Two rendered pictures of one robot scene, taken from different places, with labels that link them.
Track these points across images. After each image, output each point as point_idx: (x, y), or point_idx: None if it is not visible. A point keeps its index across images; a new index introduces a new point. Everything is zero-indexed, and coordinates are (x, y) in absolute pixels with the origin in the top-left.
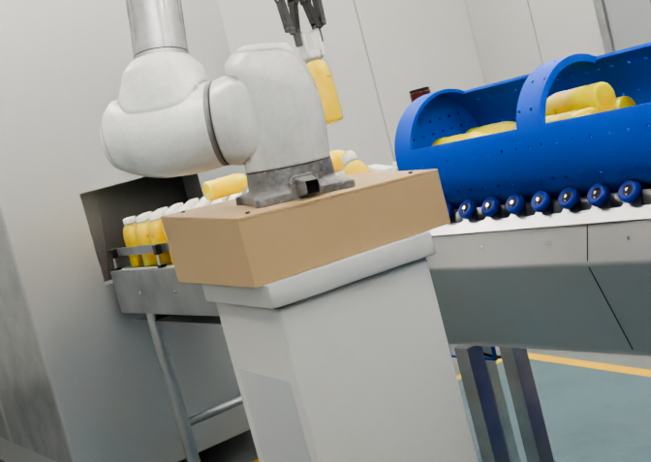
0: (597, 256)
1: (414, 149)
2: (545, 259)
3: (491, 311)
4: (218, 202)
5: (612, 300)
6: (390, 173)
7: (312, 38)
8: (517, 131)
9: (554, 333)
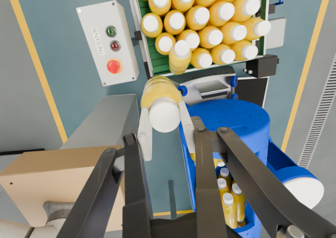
0: (187, 180)
1: (183, 145)
2: (184, 163)
3: None
4: (33, 174)
5: None
6: (120, 213)
7: (183, 121)
8: (193, 208)
9: None
